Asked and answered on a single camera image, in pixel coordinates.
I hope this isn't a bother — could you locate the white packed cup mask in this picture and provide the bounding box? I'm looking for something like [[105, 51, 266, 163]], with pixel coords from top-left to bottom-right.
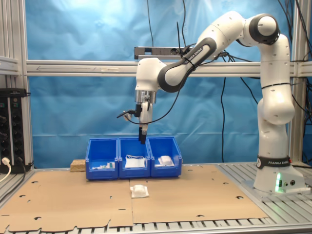
[[155, 155, 176, 168], [130, 184, 150, 199]]

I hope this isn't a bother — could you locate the blue bin with surgical masks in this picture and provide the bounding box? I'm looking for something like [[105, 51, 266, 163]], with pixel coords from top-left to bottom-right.
[[117, 137, 152, 179]]

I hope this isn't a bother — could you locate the blue bin with cup masks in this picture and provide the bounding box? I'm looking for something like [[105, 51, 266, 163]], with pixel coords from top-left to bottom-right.
[[147, 136, 183, 178]]

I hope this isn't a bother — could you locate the blue bin with syringe packets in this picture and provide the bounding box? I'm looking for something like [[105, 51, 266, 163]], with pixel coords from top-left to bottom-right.
[[85, 138, 120, 181]]

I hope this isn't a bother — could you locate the silver power strip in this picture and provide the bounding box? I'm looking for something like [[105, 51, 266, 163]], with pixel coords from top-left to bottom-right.
[[134, 46, 194, 60]]

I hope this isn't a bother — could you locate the chipboard wood panel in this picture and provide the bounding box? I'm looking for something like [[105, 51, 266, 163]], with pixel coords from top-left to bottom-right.
[[70, 159, 87, 173]]

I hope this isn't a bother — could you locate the brown cardboard sheet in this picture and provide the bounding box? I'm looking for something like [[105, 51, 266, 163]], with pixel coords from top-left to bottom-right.
[[0, 169, 134, 233], [129, 164, 270, 224]]

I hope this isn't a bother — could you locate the long aluminium cross beam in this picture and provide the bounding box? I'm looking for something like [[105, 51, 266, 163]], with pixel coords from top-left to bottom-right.
[[25, 59, 299, 78]]

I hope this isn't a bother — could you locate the black socket tower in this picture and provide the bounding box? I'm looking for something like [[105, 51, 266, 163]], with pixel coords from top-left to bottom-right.
[[0, 88, 28, 174]]

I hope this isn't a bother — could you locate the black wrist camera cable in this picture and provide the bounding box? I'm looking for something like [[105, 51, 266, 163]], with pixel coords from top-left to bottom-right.
[[125, 21, 197, 126]]

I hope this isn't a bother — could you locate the thin black hanging cable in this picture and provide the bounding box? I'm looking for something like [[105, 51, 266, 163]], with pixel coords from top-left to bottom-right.
[[220, 50, 228, 163], [147, 0, 155, 47], [182, 0, 188, 49]]

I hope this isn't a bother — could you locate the black plug with cable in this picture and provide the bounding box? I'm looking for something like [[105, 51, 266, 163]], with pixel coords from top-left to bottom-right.
[[0, 156, 27, 203]]

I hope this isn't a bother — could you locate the white plug with cable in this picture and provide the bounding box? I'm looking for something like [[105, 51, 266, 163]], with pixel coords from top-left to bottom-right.
[[0, 157, 13, 184]]

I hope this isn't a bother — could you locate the short aluminium side rail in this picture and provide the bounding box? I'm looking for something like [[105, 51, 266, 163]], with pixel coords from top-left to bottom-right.
[[0, 55, 20, 77]]

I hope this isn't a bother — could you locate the aluminium frame post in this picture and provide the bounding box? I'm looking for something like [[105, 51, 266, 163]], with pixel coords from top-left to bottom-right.
[[0, 0, 35, 169], [289, 0, 311, 167]]

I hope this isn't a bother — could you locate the black cable bundle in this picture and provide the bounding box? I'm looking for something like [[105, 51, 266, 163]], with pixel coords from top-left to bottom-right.
[[277, 0, 312, 169]]

